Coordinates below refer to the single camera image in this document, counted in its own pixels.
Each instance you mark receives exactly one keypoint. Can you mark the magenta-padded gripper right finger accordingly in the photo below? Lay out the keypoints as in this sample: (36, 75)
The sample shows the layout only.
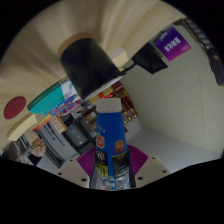
(138, 161)

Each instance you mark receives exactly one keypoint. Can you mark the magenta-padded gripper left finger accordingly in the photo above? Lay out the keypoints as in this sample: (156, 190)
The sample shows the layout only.
(85, 163)

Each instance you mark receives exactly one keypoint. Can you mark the blue drink bottle white cap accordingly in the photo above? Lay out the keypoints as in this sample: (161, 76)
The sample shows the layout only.
(110, 140)

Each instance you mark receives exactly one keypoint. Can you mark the orange standing card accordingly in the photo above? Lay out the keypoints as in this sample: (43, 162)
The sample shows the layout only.
(59, 124)

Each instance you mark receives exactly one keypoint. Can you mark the pink flowers in white pot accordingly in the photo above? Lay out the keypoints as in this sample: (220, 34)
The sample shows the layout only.
(37, 147)

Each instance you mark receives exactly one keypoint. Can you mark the pale yellow envelope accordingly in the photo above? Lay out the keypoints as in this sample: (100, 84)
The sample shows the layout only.
(20, 126)

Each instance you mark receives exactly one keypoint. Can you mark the teal and white book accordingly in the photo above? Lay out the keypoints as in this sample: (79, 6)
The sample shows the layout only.
(48, 98)

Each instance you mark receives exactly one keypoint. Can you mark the flat round red coaster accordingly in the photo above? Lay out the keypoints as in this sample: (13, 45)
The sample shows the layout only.
(14, 107)

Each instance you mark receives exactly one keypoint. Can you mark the black cup white inside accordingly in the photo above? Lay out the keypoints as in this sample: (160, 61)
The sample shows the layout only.
(88, 65)

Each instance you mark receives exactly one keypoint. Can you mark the purple sign board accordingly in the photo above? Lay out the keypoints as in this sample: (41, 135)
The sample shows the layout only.
(172, 44)

